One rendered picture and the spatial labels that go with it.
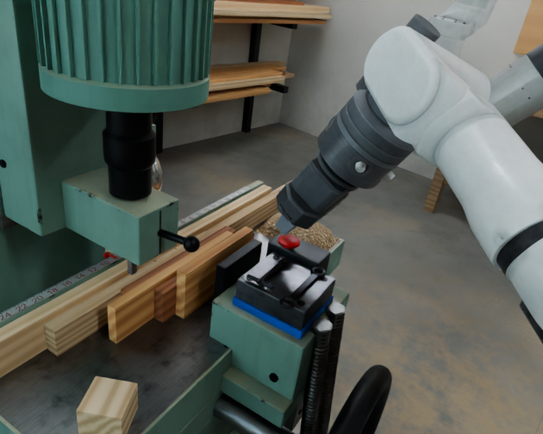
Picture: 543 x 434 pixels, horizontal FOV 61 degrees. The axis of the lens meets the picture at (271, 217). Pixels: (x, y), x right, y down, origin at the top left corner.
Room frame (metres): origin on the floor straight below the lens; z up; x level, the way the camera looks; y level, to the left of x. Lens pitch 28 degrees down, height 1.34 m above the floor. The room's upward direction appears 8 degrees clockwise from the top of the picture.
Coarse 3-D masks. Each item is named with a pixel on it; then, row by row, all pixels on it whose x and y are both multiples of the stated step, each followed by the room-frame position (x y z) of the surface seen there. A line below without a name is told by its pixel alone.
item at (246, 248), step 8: (256, 240) 0.56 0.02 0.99; (240, 248) 0.54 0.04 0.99; (248, 248) 0.54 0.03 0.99; (256, 248) 0.55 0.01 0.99; (232, 256) 0.51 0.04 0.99; (240, 256) 0.52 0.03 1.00; (248, 256) 0.53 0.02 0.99; (256, 256) 0.55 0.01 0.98; (224, 264) 0.49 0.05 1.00; (232, 264) 0.50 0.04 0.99; (240, 264) 0.51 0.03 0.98; (248, 264) 0.53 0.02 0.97; (216, 272) 0.49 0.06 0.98; (224, 272) 0.48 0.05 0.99; (232, 272) 0.50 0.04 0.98; (240, 272) 0.52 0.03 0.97; (216, 280) 0.49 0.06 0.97; (224, 280) 0.48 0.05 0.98; (232, 280) 0.50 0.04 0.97; (216, 288) 0.49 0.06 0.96; (224, 288) 0.48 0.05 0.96; (216, 296) 0.49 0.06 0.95
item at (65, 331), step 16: (272, 192) 0.85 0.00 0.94; (256, 208) 0.77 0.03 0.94; (272, 208) 0.82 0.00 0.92; (224, 224) 0.69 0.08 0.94; (240, 224) 0.72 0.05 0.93; (256, 224) 0.77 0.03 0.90; (112, 288) 0.48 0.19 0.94; (80, 304) 0.44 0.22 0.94; (96, 304) 0.44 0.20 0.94; (64, 320) 0.41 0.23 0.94; (80, 320) 0.42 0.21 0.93; (96, 320) 0.44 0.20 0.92; (48, 336) 0.39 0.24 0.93; (64, 336) 0.40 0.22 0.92; (80, 336) 0.42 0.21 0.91
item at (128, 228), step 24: (72, 192) 0.50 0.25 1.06; (96, 192) 0.50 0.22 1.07; (72, 216) 0.51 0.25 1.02; (96, 216) 0.49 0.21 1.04; (120, 216) 0.47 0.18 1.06; (144, 216) 0.46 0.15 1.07; (168, 216) 0.50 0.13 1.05; (96, 240) 0.49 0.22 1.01; (120, 240) 0.47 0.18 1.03; (144, 240) 0.46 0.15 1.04; (168, 240) 0.50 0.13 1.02
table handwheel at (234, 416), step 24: (360, 384) 0.37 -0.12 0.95; (384, 384) 0.38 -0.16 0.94; (216, 408) 0.41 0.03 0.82; (240, 408) 0.41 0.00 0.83; (360, 408) 0.33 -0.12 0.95; (240, 432) 0.39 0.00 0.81; (264, 432) 0.38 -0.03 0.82; (288, 432) 0.39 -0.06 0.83; (336, 432) 0.31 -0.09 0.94; (360, 432) 0.31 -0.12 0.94
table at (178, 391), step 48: (96, 336) 0.43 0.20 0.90; (144, 336) 0.44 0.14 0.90; (192, 336) 0.45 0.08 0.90; (0, 384) 0.34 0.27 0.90; (48, 384) 0.35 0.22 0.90; (144, 384) 0.37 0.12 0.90; (192, 384) 0.38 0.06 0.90; (240, 384) 0.41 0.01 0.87; (0, 432) 0.30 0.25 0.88; (48, 432) 0.29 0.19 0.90; (144, 432) 0.31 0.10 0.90
